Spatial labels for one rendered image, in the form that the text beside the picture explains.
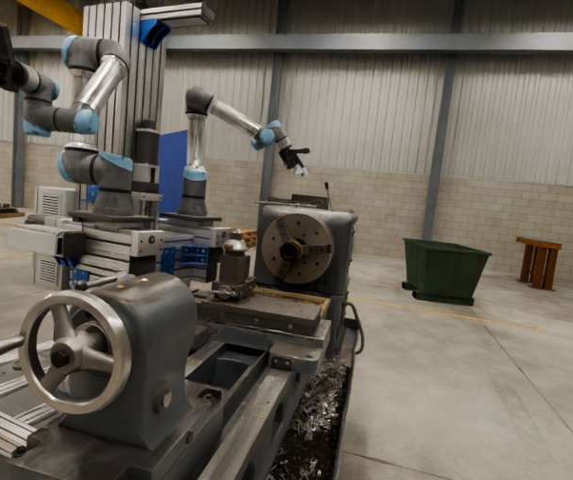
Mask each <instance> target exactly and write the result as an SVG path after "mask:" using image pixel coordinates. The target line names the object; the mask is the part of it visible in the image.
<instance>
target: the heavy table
mask: <svg viewBox="0 0 573 480"><path fill-rule="evenodd" d="M515 242H519V243H524V244H525V249H524V260H523V265H522V271H521V277H520V280H519V279H517V280H518V281H520V282H525V283H531V284H532V285H531V286H529V287H530V288H532V289H538V290H552V291H554V290H553V289H552V284H553V278H554V272H555V268H556V262H557V256H558V251H559V250H561V249H562V244H559V243H554V242H548V241H544V240H539V239H532V238H523V237H517V239H516V241H515ZM534 246H535V250H534ZM547 249H548V253H547ZM533 250H534V255H533ZM546 254H547V258H546ZM532 255H533V261H532ZM545 259H546V263H545ZM531 261H532V267H531ZM544 265H545V270H544ZM530 267H531V270H530ZM543 270H544V275H543ZM529 273H530V278H529ZM528 278H529V281H528ZM542 281H543V285H542Z"/></svg>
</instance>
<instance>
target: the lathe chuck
mask: <svg viewBox="0 0 573 480"><path fill-rule="evenodd" d="M282 217H283V218H284V220H285V221H286V224H287V225H288V227H289V229H290V231H291V232H292V234H293V236H294V237H295V238H298V239H301V240H303V241H304V242H305V244H306V245H331V253H327V254H315V255H313V254H308V255H304V256H302V257H301V258H300V259H299V260H297V261H295V262H293V264H292V266H291V268H290V270H289V271H288V273H287V275H286V278H285V279H284V282H287V283H289V284H296V285H299V284H305V283H309V282H311V281H313V280H315V279H317V278H318V277H319V276H321V275H322V274H323V273H324V272H325V270H326V269H327V268H328V266H329V265H330V263H331V261H332V258H333V254H334V240H333V236H332V234H331V231H330V230H329V228H328V226H327V225H326V224H325V223H324V222H323V221H322V220H321V219H319V218H318V217H316V216H314V215H312V214H309V213H304V212H293V213H288V214H285V215H282ZM282 217H280V218H282ZM280 218H278V219H277V220H279V219H280ZM277 220H276V221H277ZM275 224H277V223H276V222H275V220H274V221H273V222H272V223H271V224H270V225H269V227H268V228H267V230H266V232H265V235H264V237H263V242H262V254H263V258H264V261H265V263H266V265H267V268H268V269H269V270H270V272H271V273H272V274H273V275H275V276H277V275H276V272H277V270H278V269H279V268H280V267H279V266H280V265H281V263H282V259H283V258H282V257H281V255H280V249H281V246H282V245H283V242H282V241H281V240H282V238H281V236H280V235H279V233H280V232H279V231H278V230H277V228H276V227H275Z"/></svg>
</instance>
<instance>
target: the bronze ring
mask: <svg viewBox="0 0 573 480"><path fill-rule="evenodd" d="M288 246H291V247H293V248H294V250H295V254H294V256H290V255H289V254H288V253H287V247H288ZM280 255H281V257H282V258H283V259H284V260H286V261H288V262H295V261H297V260H299V259H300V258H301V257H302V255H303V247H302V245H301V244H300V243H299V242H298V241H296V240H293V239H291V240H287V241H285V243H284V244H283V245H282V246H281V249H280Z"/></svg>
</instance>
